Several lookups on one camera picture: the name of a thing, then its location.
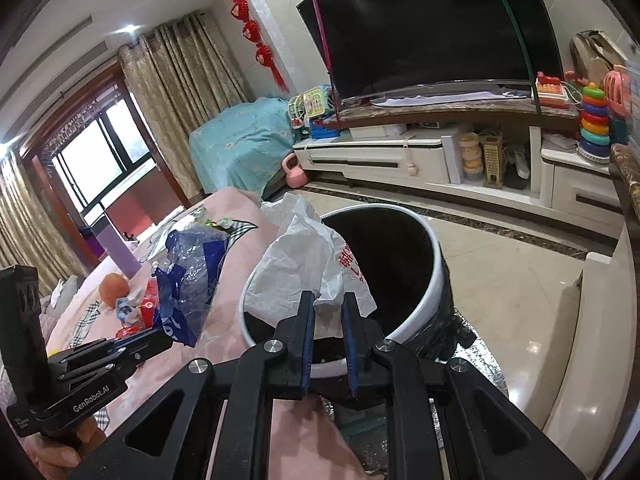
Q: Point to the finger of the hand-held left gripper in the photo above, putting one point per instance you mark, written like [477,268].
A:
[145,352]
[100,347]

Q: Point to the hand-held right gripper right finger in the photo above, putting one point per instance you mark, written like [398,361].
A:
[352,345]

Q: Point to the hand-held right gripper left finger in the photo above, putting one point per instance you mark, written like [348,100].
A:
[307,345]

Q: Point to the white plastic bag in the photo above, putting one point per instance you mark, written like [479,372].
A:
[295,270]

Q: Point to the blue plastic bag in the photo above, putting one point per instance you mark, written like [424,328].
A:
[190,280]

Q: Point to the white rimmed trash bin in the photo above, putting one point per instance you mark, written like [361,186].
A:
[390,255]

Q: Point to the person's left hand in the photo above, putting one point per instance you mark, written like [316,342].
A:
[62,452]

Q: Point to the blue and white wrapper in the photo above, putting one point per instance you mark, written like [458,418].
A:
[129,309]

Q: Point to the red packet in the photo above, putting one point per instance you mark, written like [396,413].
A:
[149,305]

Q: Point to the orange fruit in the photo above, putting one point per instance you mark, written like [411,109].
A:
[113,289]

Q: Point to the purple bottle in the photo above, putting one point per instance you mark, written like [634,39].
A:
[117,255]

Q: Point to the beige patterned curtain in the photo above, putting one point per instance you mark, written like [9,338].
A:
[170,90]
[20,220]

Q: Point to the silver foil mat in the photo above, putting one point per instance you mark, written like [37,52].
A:
[475,365]

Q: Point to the pink kettlebell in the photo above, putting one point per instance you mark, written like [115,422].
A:
[294,175]

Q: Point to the white television cabinet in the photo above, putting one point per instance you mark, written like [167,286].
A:
[360,155]

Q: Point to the pink cabinet child lock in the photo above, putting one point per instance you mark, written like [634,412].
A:
[411,162]

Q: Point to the teal floral furniture cover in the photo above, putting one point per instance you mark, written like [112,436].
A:
[240,145]

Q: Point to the orange and white container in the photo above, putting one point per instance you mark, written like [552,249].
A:
[469,157]

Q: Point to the yellow toy building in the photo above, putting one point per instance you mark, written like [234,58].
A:
[492,165]

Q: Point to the white toy basket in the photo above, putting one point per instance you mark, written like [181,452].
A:
[296,110]

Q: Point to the pastel toy phone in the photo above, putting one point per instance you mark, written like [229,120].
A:
[317,101]

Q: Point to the white cloth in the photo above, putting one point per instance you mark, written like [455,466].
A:
[450,97]

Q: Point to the red toy telephone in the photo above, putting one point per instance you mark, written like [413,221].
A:
[550,91]

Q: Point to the large black television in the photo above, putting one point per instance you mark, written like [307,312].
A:
[425,25]

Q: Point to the pink plastic toy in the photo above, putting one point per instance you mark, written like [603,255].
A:
[616,90]

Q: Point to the window with dark frame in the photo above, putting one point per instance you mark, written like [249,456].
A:
[100,160]

